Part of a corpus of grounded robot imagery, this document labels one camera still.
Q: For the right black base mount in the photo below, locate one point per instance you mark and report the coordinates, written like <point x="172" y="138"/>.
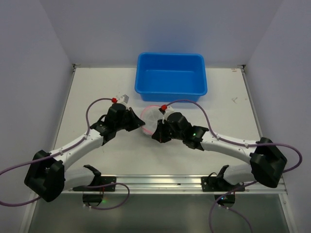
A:
<point x="212" y="183"/>

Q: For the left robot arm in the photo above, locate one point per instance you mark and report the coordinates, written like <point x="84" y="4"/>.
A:
<point x="49" y="175"/>

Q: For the blue plastic tub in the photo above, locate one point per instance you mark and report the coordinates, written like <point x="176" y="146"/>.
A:
<point x="165" y="77"/>

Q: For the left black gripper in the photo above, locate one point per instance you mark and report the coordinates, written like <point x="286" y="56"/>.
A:
<point x="129" y="119"/>

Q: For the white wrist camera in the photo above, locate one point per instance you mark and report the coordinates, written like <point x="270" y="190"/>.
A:
<point x="122" y="100"/>
<point x="166" y="111"/>

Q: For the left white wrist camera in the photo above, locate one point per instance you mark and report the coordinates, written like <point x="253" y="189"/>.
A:
<point x="122" y="100"/>

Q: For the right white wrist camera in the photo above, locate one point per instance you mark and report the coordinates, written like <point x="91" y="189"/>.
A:
<point x="166" y="111"/>

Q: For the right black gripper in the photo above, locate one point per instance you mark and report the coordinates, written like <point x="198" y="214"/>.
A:
<point x="161" y="132"/>

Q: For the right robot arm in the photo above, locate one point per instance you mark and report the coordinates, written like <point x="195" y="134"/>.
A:
<point x="263" y="162"/>

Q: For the aluminium mounting rail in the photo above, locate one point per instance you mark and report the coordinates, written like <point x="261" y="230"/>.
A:
<point x="175" y="184"/>

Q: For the white mesh laundry bag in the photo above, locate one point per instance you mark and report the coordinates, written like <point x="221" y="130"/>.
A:
<point x="150" y="115"/>

